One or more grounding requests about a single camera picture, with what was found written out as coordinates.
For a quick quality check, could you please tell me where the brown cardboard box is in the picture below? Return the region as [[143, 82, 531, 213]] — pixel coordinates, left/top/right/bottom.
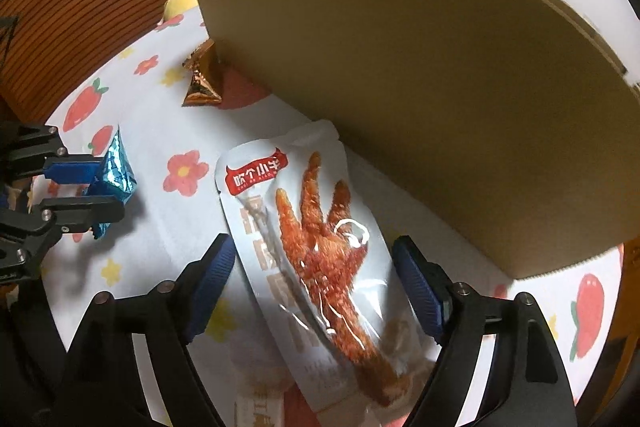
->
[[198, 0, 639, 279]]

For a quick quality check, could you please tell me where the brown foil candy packet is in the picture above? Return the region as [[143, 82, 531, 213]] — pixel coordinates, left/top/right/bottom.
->
[[182, 39, 222, 107]]

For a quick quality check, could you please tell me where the blue foil candy packet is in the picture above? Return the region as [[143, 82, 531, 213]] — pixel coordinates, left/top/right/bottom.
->
[[84, 126, 139, 241]]

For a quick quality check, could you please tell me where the floral white bed sheet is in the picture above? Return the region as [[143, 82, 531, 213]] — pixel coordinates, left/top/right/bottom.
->
[[43, 9, 624, 426]]

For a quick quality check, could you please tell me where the white chicken foot snack packet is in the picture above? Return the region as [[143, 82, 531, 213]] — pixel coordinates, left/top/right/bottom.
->
[[215, 120, 433, 426]]

